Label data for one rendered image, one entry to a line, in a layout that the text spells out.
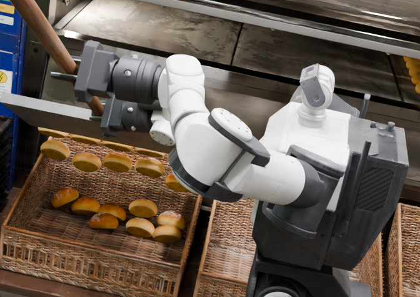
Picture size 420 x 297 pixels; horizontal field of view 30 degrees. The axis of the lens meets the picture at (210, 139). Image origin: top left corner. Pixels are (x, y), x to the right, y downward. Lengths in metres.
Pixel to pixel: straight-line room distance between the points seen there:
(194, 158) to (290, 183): 0.19
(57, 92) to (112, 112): 0.76
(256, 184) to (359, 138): 0.43
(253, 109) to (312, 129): 0.98
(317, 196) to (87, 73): 0.50
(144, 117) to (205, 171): 0.62
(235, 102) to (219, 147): 1.38
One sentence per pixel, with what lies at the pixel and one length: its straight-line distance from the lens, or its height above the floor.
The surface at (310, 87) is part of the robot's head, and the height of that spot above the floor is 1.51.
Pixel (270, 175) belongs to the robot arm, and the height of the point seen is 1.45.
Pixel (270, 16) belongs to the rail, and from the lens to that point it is 2.35.
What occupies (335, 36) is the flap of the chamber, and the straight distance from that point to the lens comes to 2.36.
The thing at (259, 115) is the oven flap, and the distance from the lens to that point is 2.62.
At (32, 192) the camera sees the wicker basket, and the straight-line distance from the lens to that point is 2.63.
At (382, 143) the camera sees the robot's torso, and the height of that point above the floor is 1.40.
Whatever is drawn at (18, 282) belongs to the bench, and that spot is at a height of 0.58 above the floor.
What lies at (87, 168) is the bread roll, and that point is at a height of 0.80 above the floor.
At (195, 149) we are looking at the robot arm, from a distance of 1.26.
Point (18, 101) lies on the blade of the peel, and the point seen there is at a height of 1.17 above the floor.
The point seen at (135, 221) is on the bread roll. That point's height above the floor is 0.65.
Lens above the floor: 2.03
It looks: 25 degrees down
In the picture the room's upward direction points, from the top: 11 degrees clockwise
